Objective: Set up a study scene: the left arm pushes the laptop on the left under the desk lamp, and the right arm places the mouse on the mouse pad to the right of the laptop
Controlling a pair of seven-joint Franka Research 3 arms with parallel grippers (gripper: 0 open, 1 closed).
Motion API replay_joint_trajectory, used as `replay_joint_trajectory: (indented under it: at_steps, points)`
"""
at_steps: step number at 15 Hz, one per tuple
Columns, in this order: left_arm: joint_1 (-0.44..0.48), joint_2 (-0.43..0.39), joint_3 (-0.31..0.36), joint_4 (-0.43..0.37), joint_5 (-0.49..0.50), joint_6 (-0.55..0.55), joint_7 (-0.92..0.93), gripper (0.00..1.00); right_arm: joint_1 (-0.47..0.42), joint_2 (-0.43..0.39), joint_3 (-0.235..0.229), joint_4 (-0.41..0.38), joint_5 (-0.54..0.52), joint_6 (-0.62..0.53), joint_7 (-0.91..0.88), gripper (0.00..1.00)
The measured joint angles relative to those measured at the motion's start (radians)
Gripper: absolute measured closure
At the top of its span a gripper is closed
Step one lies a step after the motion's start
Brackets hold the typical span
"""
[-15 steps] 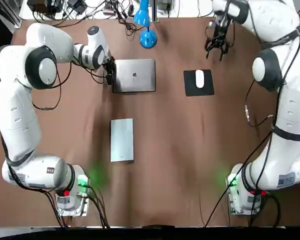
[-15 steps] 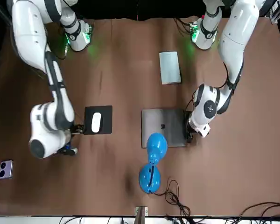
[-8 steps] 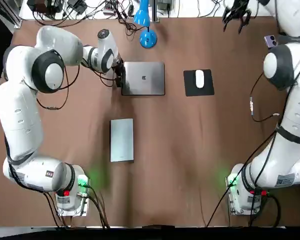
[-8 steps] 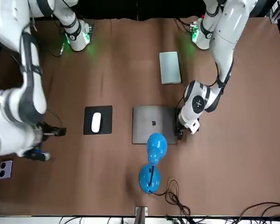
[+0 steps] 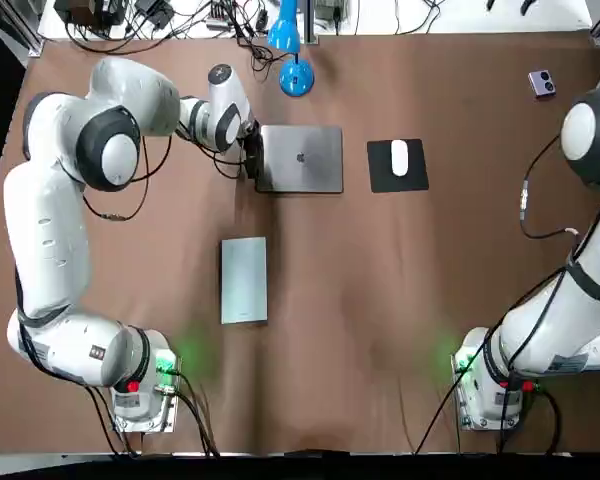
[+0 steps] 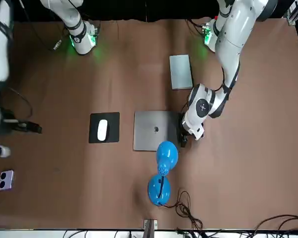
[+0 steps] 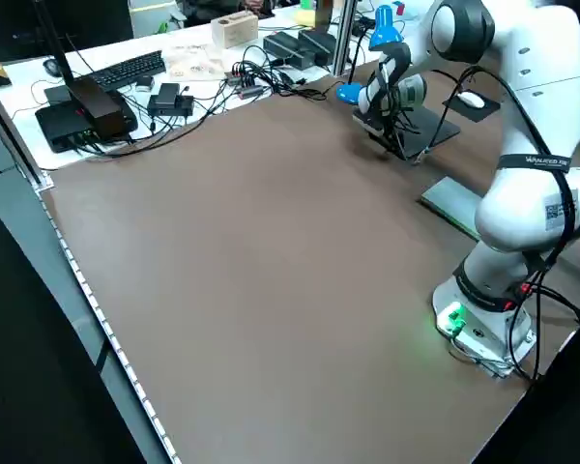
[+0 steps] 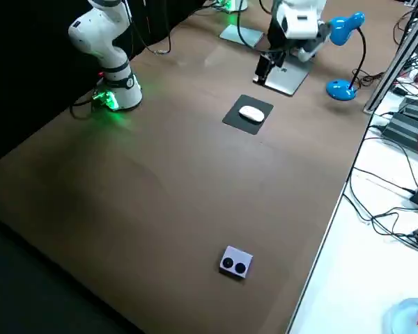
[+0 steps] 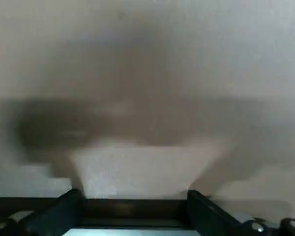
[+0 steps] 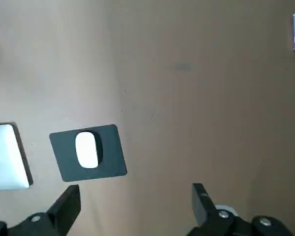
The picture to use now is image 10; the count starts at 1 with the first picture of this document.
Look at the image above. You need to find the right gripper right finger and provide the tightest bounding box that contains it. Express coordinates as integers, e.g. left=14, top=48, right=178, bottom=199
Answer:
left=192, top=183, right=294, bottom=236

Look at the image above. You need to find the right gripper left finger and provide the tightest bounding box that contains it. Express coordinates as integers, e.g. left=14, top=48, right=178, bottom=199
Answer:
left=0, top=184, right=81, bottom=236

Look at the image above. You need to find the white computer mouse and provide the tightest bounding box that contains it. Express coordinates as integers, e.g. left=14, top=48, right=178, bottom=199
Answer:
left=75, top=132, right=99, bottom=169

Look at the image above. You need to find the silver laptop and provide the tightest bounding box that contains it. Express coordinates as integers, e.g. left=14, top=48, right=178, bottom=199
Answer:
left=0, top=122, right=34, bottom=192

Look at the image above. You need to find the black mouse pad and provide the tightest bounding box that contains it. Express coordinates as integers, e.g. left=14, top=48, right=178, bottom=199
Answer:
left=49, top=124, right=127, bottom=183

